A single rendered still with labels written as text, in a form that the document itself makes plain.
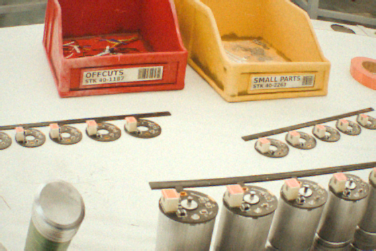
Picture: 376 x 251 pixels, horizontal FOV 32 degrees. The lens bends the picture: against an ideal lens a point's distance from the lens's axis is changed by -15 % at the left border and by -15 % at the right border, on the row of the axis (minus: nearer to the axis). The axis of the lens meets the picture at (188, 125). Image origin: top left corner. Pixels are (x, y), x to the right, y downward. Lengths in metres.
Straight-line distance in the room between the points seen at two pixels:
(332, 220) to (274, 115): 0.21
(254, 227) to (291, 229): 0.02
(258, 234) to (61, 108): 0.24
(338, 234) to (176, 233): 0.09
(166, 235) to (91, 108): 0.22
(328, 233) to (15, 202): 0.18
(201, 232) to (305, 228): 0.05
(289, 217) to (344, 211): 0.03
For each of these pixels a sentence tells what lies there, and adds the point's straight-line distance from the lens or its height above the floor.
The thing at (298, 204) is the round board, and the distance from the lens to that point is 0.32.
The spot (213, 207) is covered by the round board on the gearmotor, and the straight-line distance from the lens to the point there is 0.31.
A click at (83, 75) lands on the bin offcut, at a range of 0.52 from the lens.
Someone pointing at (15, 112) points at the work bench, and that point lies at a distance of 0.51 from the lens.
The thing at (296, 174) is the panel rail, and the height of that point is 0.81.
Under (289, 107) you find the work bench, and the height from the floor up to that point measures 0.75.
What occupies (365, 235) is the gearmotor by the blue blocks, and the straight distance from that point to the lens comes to 0.36.
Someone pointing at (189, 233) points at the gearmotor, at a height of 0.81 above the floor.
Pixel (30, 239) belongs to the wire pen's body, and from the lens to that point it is 0.16.
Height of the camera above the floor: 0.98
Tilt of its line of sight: 27 degrees down
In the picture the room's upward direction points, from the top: 7 degrees clockwise
